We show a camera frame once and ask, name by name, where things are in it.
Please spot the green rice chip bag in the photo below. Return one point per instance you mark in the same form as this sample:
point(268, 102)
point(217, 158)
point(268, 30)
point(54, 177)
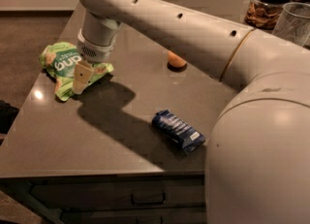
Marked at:
point(59, 60)

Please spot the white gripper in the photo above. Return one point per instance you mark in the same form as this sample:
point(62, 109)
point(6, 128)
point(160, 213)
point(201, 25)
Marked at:
point(94, 51)

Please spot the glass jar with black lid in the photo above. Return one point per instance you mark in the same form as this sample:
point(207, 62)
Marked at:
point(264, 14)

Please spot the dark object at left edge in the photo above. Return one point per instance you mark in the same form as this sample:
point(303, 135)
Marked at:
point(8, 115)

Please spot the blue snack bar wrapper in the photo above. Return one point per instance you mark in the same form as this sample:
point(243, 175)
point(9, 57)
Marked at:
point(186, 136)

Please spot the clear plastic cup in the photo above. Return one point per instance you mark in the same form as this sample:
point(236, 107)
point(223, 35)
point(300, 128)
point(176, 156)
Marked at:
point(294, 23)

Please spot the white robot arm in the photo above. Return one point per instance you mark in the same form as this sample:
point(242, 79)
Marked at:
point(258, 155)

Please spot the grey drawer with black handle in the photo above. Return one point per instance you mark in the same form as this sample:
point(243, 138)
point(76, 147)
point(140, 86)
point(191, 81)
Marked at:
point(156, 193)

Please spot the orange fruit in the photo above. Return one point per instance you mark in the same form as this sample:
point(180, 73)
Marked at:
point(175, 61)

